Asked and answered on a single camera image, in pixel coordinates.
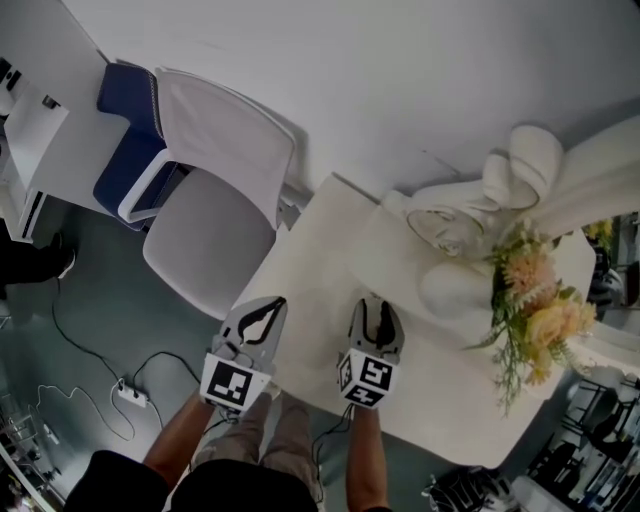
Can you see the white dressing table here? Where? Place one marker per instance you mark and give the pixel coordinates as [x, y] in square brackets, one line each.
[310, 280]

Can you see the small black desk item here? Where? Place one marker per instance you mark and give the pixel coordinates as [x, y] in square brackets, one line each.
[50, 103]

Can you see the black device on desk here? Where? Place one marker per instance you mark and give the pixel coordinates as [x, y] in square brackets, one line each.
[9, 76]

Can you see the white bust statue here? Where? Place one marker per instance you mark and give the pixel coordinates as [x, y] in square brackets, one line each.
[460, 260]

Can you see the person's khaki trousers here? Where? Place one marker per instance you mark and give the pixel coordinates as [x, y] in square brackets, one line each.
[285, 430]

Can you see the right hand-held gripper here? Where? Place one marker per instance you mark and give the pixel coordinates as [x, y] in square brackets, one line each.
[372, 380]

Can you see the blue chair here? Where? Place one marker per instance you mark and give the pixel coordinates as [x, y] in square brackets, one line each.
[125, 150]

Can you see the dressing table mirror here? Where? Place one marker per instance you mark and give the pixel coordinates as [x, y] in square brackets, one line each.
[612, 270]

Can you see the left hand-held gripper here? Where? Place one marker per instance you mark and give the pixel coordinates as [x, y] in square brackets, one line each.
[225, 385]

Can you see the white power strip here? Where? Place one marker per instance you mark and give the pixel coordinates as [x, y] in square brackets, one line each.
[131, 393]

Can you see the black and white shoe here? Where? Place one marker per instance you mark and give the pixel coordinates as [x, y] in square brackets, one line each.
[465, 492]

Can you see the person's left forearm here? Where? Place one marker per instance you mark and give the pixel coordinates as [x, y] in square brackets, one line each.
[185, 435]

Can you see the person's right forearm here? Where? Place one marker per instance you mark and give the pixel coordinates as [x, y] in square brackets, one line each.
[364, 460]

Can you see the peach and yellow flower bouquet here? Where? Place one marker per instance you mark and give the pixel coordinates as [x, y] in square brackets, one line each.
[535, 310]

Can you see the white desk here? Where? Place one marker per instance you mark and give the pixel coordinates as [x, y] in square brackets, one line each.
[55, 145]

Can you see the white office chair grey seat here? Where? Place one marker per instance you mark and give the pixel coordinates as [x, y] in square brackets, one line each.
[220, 210]

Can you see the person's black shirt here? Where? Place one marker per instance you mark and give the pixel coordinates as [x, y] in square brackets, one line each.
[125, 485]

